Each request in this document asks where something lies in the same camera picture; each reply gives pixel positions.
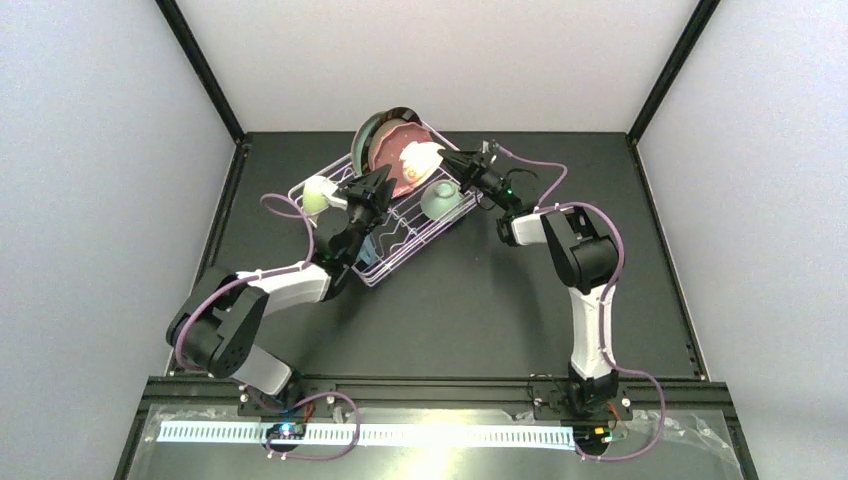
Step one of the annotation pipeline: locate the white wire dish rack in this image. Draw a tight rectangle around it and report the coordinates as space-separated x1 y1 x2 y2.
287 123 481 287

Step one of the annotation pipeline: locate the mint green brown bowl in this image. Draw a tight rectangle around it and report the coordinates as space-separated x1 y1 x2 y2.
420 179 463 220

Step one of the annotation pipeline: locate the green ceramic mug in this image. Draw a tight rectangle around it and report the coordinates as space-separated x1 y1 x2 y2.
302 175 347 218

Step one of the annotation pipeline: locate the pink polka dot plate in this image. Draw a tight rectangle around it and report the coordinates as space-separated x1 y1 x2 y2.
371 123 444 199

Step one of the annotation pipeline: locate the blue ceramic mug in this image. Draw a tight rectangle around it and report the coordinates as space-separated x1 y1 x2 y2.
357 235 378 267

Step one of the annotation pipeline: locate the mint green flower plate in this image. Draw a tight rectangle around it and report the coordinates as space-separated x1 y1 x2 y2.
350 112 383 176

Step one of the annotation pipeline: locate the white orange patterned bowl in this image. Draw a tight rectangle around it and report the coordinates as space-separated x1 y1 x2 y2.
399 142 443 185

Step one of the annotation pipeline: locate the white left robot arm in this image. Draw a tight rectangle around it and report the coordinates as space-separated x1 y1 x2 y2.
166 166 396 410

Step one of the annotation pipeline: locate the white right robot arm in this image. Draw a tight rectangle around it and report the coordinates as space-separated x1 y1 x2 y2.
437 148 624 418

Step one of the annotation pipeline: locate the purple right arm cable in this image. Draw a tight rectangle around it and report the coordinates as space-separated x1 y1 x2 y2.
493 145 667 463

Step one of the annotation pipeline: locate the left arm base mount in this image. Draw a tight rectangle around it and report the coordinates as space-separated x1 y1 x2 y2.
238 383 360 462

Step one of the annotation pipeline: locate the white slotted cable duct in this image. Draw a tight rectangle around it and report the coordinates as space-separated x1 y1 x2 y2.
155 420 575 451

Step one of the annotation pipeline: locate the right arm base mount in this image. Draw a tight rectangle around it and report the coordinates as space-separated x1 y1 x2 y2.
525 372 632 456

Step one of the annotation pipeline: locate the black left frame post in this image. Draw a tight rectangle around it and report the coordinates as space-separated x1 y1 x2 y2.
155 0 245 144

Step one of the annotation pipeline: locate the black frame post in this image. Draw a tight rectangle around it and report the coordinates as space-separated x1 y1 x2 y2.
155 0 245 144
627 0 721 145

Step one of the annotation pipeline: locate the black right frame post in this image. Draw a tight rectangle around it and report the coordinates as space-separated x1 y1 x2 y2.
627 0 721 145

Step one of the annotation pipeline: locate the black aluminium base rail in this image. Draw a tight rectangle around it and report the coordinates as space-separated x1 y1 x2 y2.
114 372 758 479

